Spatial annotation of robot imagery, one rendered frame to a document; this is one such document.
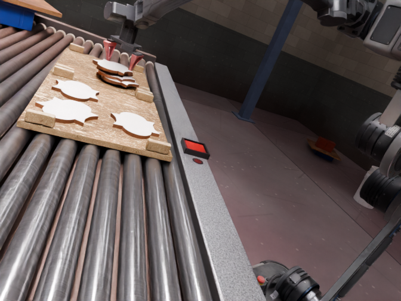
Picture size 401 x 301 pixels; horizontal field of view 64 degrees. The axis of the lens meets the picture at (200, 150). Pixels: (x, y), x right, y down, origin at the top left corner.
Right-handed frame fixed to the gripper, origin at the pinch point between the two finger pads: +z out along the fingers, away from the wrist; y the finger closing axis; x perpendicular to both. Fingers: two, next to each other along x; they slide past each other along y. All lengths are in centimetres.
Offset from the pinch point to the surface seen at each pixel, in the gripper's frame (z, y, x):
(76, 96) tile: 3.7, 7.5, -36.3
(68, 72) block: 3.3, -4.7, -23.1
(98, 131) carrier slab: 4, 22, -48
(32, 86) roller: 6.7, -5.9, -36.7
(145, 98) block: 3.9, 17.6, -10.5
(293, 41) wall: -38, 63, 590
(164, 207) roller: 5, 46, -62
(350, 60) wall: -50, 178, 596
